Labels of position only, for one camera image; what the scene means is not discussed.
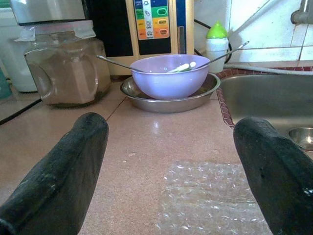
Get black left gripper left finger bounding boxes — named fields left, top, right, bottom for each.
left=0, top=112, right=110, bottom=235

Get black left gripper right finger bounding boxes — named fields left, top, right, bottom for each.
left=233, top=117, right=313, bottom=235

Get purple plastic bowl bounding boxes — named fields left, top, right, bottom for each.
left=129, top=54, right=210, bottom=100

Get white green plastic utensil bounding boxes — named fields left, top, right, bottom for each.
left=166, top=61, right=197, bottom=73

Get clear bubble wrap sheet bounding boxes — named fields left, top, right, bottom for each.
left=155, top=160, right=273, bottom=235

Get stainless steel sink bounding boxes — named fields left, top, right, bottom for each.
left=219, top=73, right=313, bottom=154

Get glass jar brown contents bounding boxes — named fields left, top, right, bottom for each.
left=14, top=21, right=112, bottom=108

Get small teal bottle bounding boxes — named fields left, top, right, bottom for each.
left=0, top=66, right=13, bottom=100

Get white plastic container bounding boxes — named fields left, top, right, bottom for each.
left=0, top=8, right=37, bottom=93

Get thin metal spoon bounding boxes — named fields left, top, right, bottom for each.
left=96, top=55, right=145, bottom=73
left=195, top=41, right=250, bottom=71

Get round steel dish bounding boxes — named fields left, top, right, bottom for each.
left=120, top=72, right=221, bottom=114

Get white bottle green cap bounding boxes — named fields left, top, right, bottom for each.
left=205, top=20, right=229, bottom=73

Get silver grey appliance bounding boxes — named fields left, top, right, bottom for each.
left=9, top=0, right=86, bottom=25

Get grey faucet pipe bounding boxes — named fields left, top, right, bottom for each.
left=290, top=0, right=313, bottom=24

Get cream water ionizer appliance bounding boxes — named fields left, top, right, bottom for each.
left=85, top=0, right=195, bottom=79

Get black power cord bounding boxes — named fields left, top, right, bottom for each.
left=0, top=97, right=42, bottom=125

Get white hose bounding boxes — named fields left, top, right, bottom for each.
left=224, top=64, right=313, bottom=75

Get thin white wall tube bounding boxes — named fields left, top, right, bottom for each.
left=228, top=0, right=278, bottom=41

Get black appliance cable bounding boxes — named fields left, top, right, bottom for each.
left=194, top=18, right=233, bottom=64

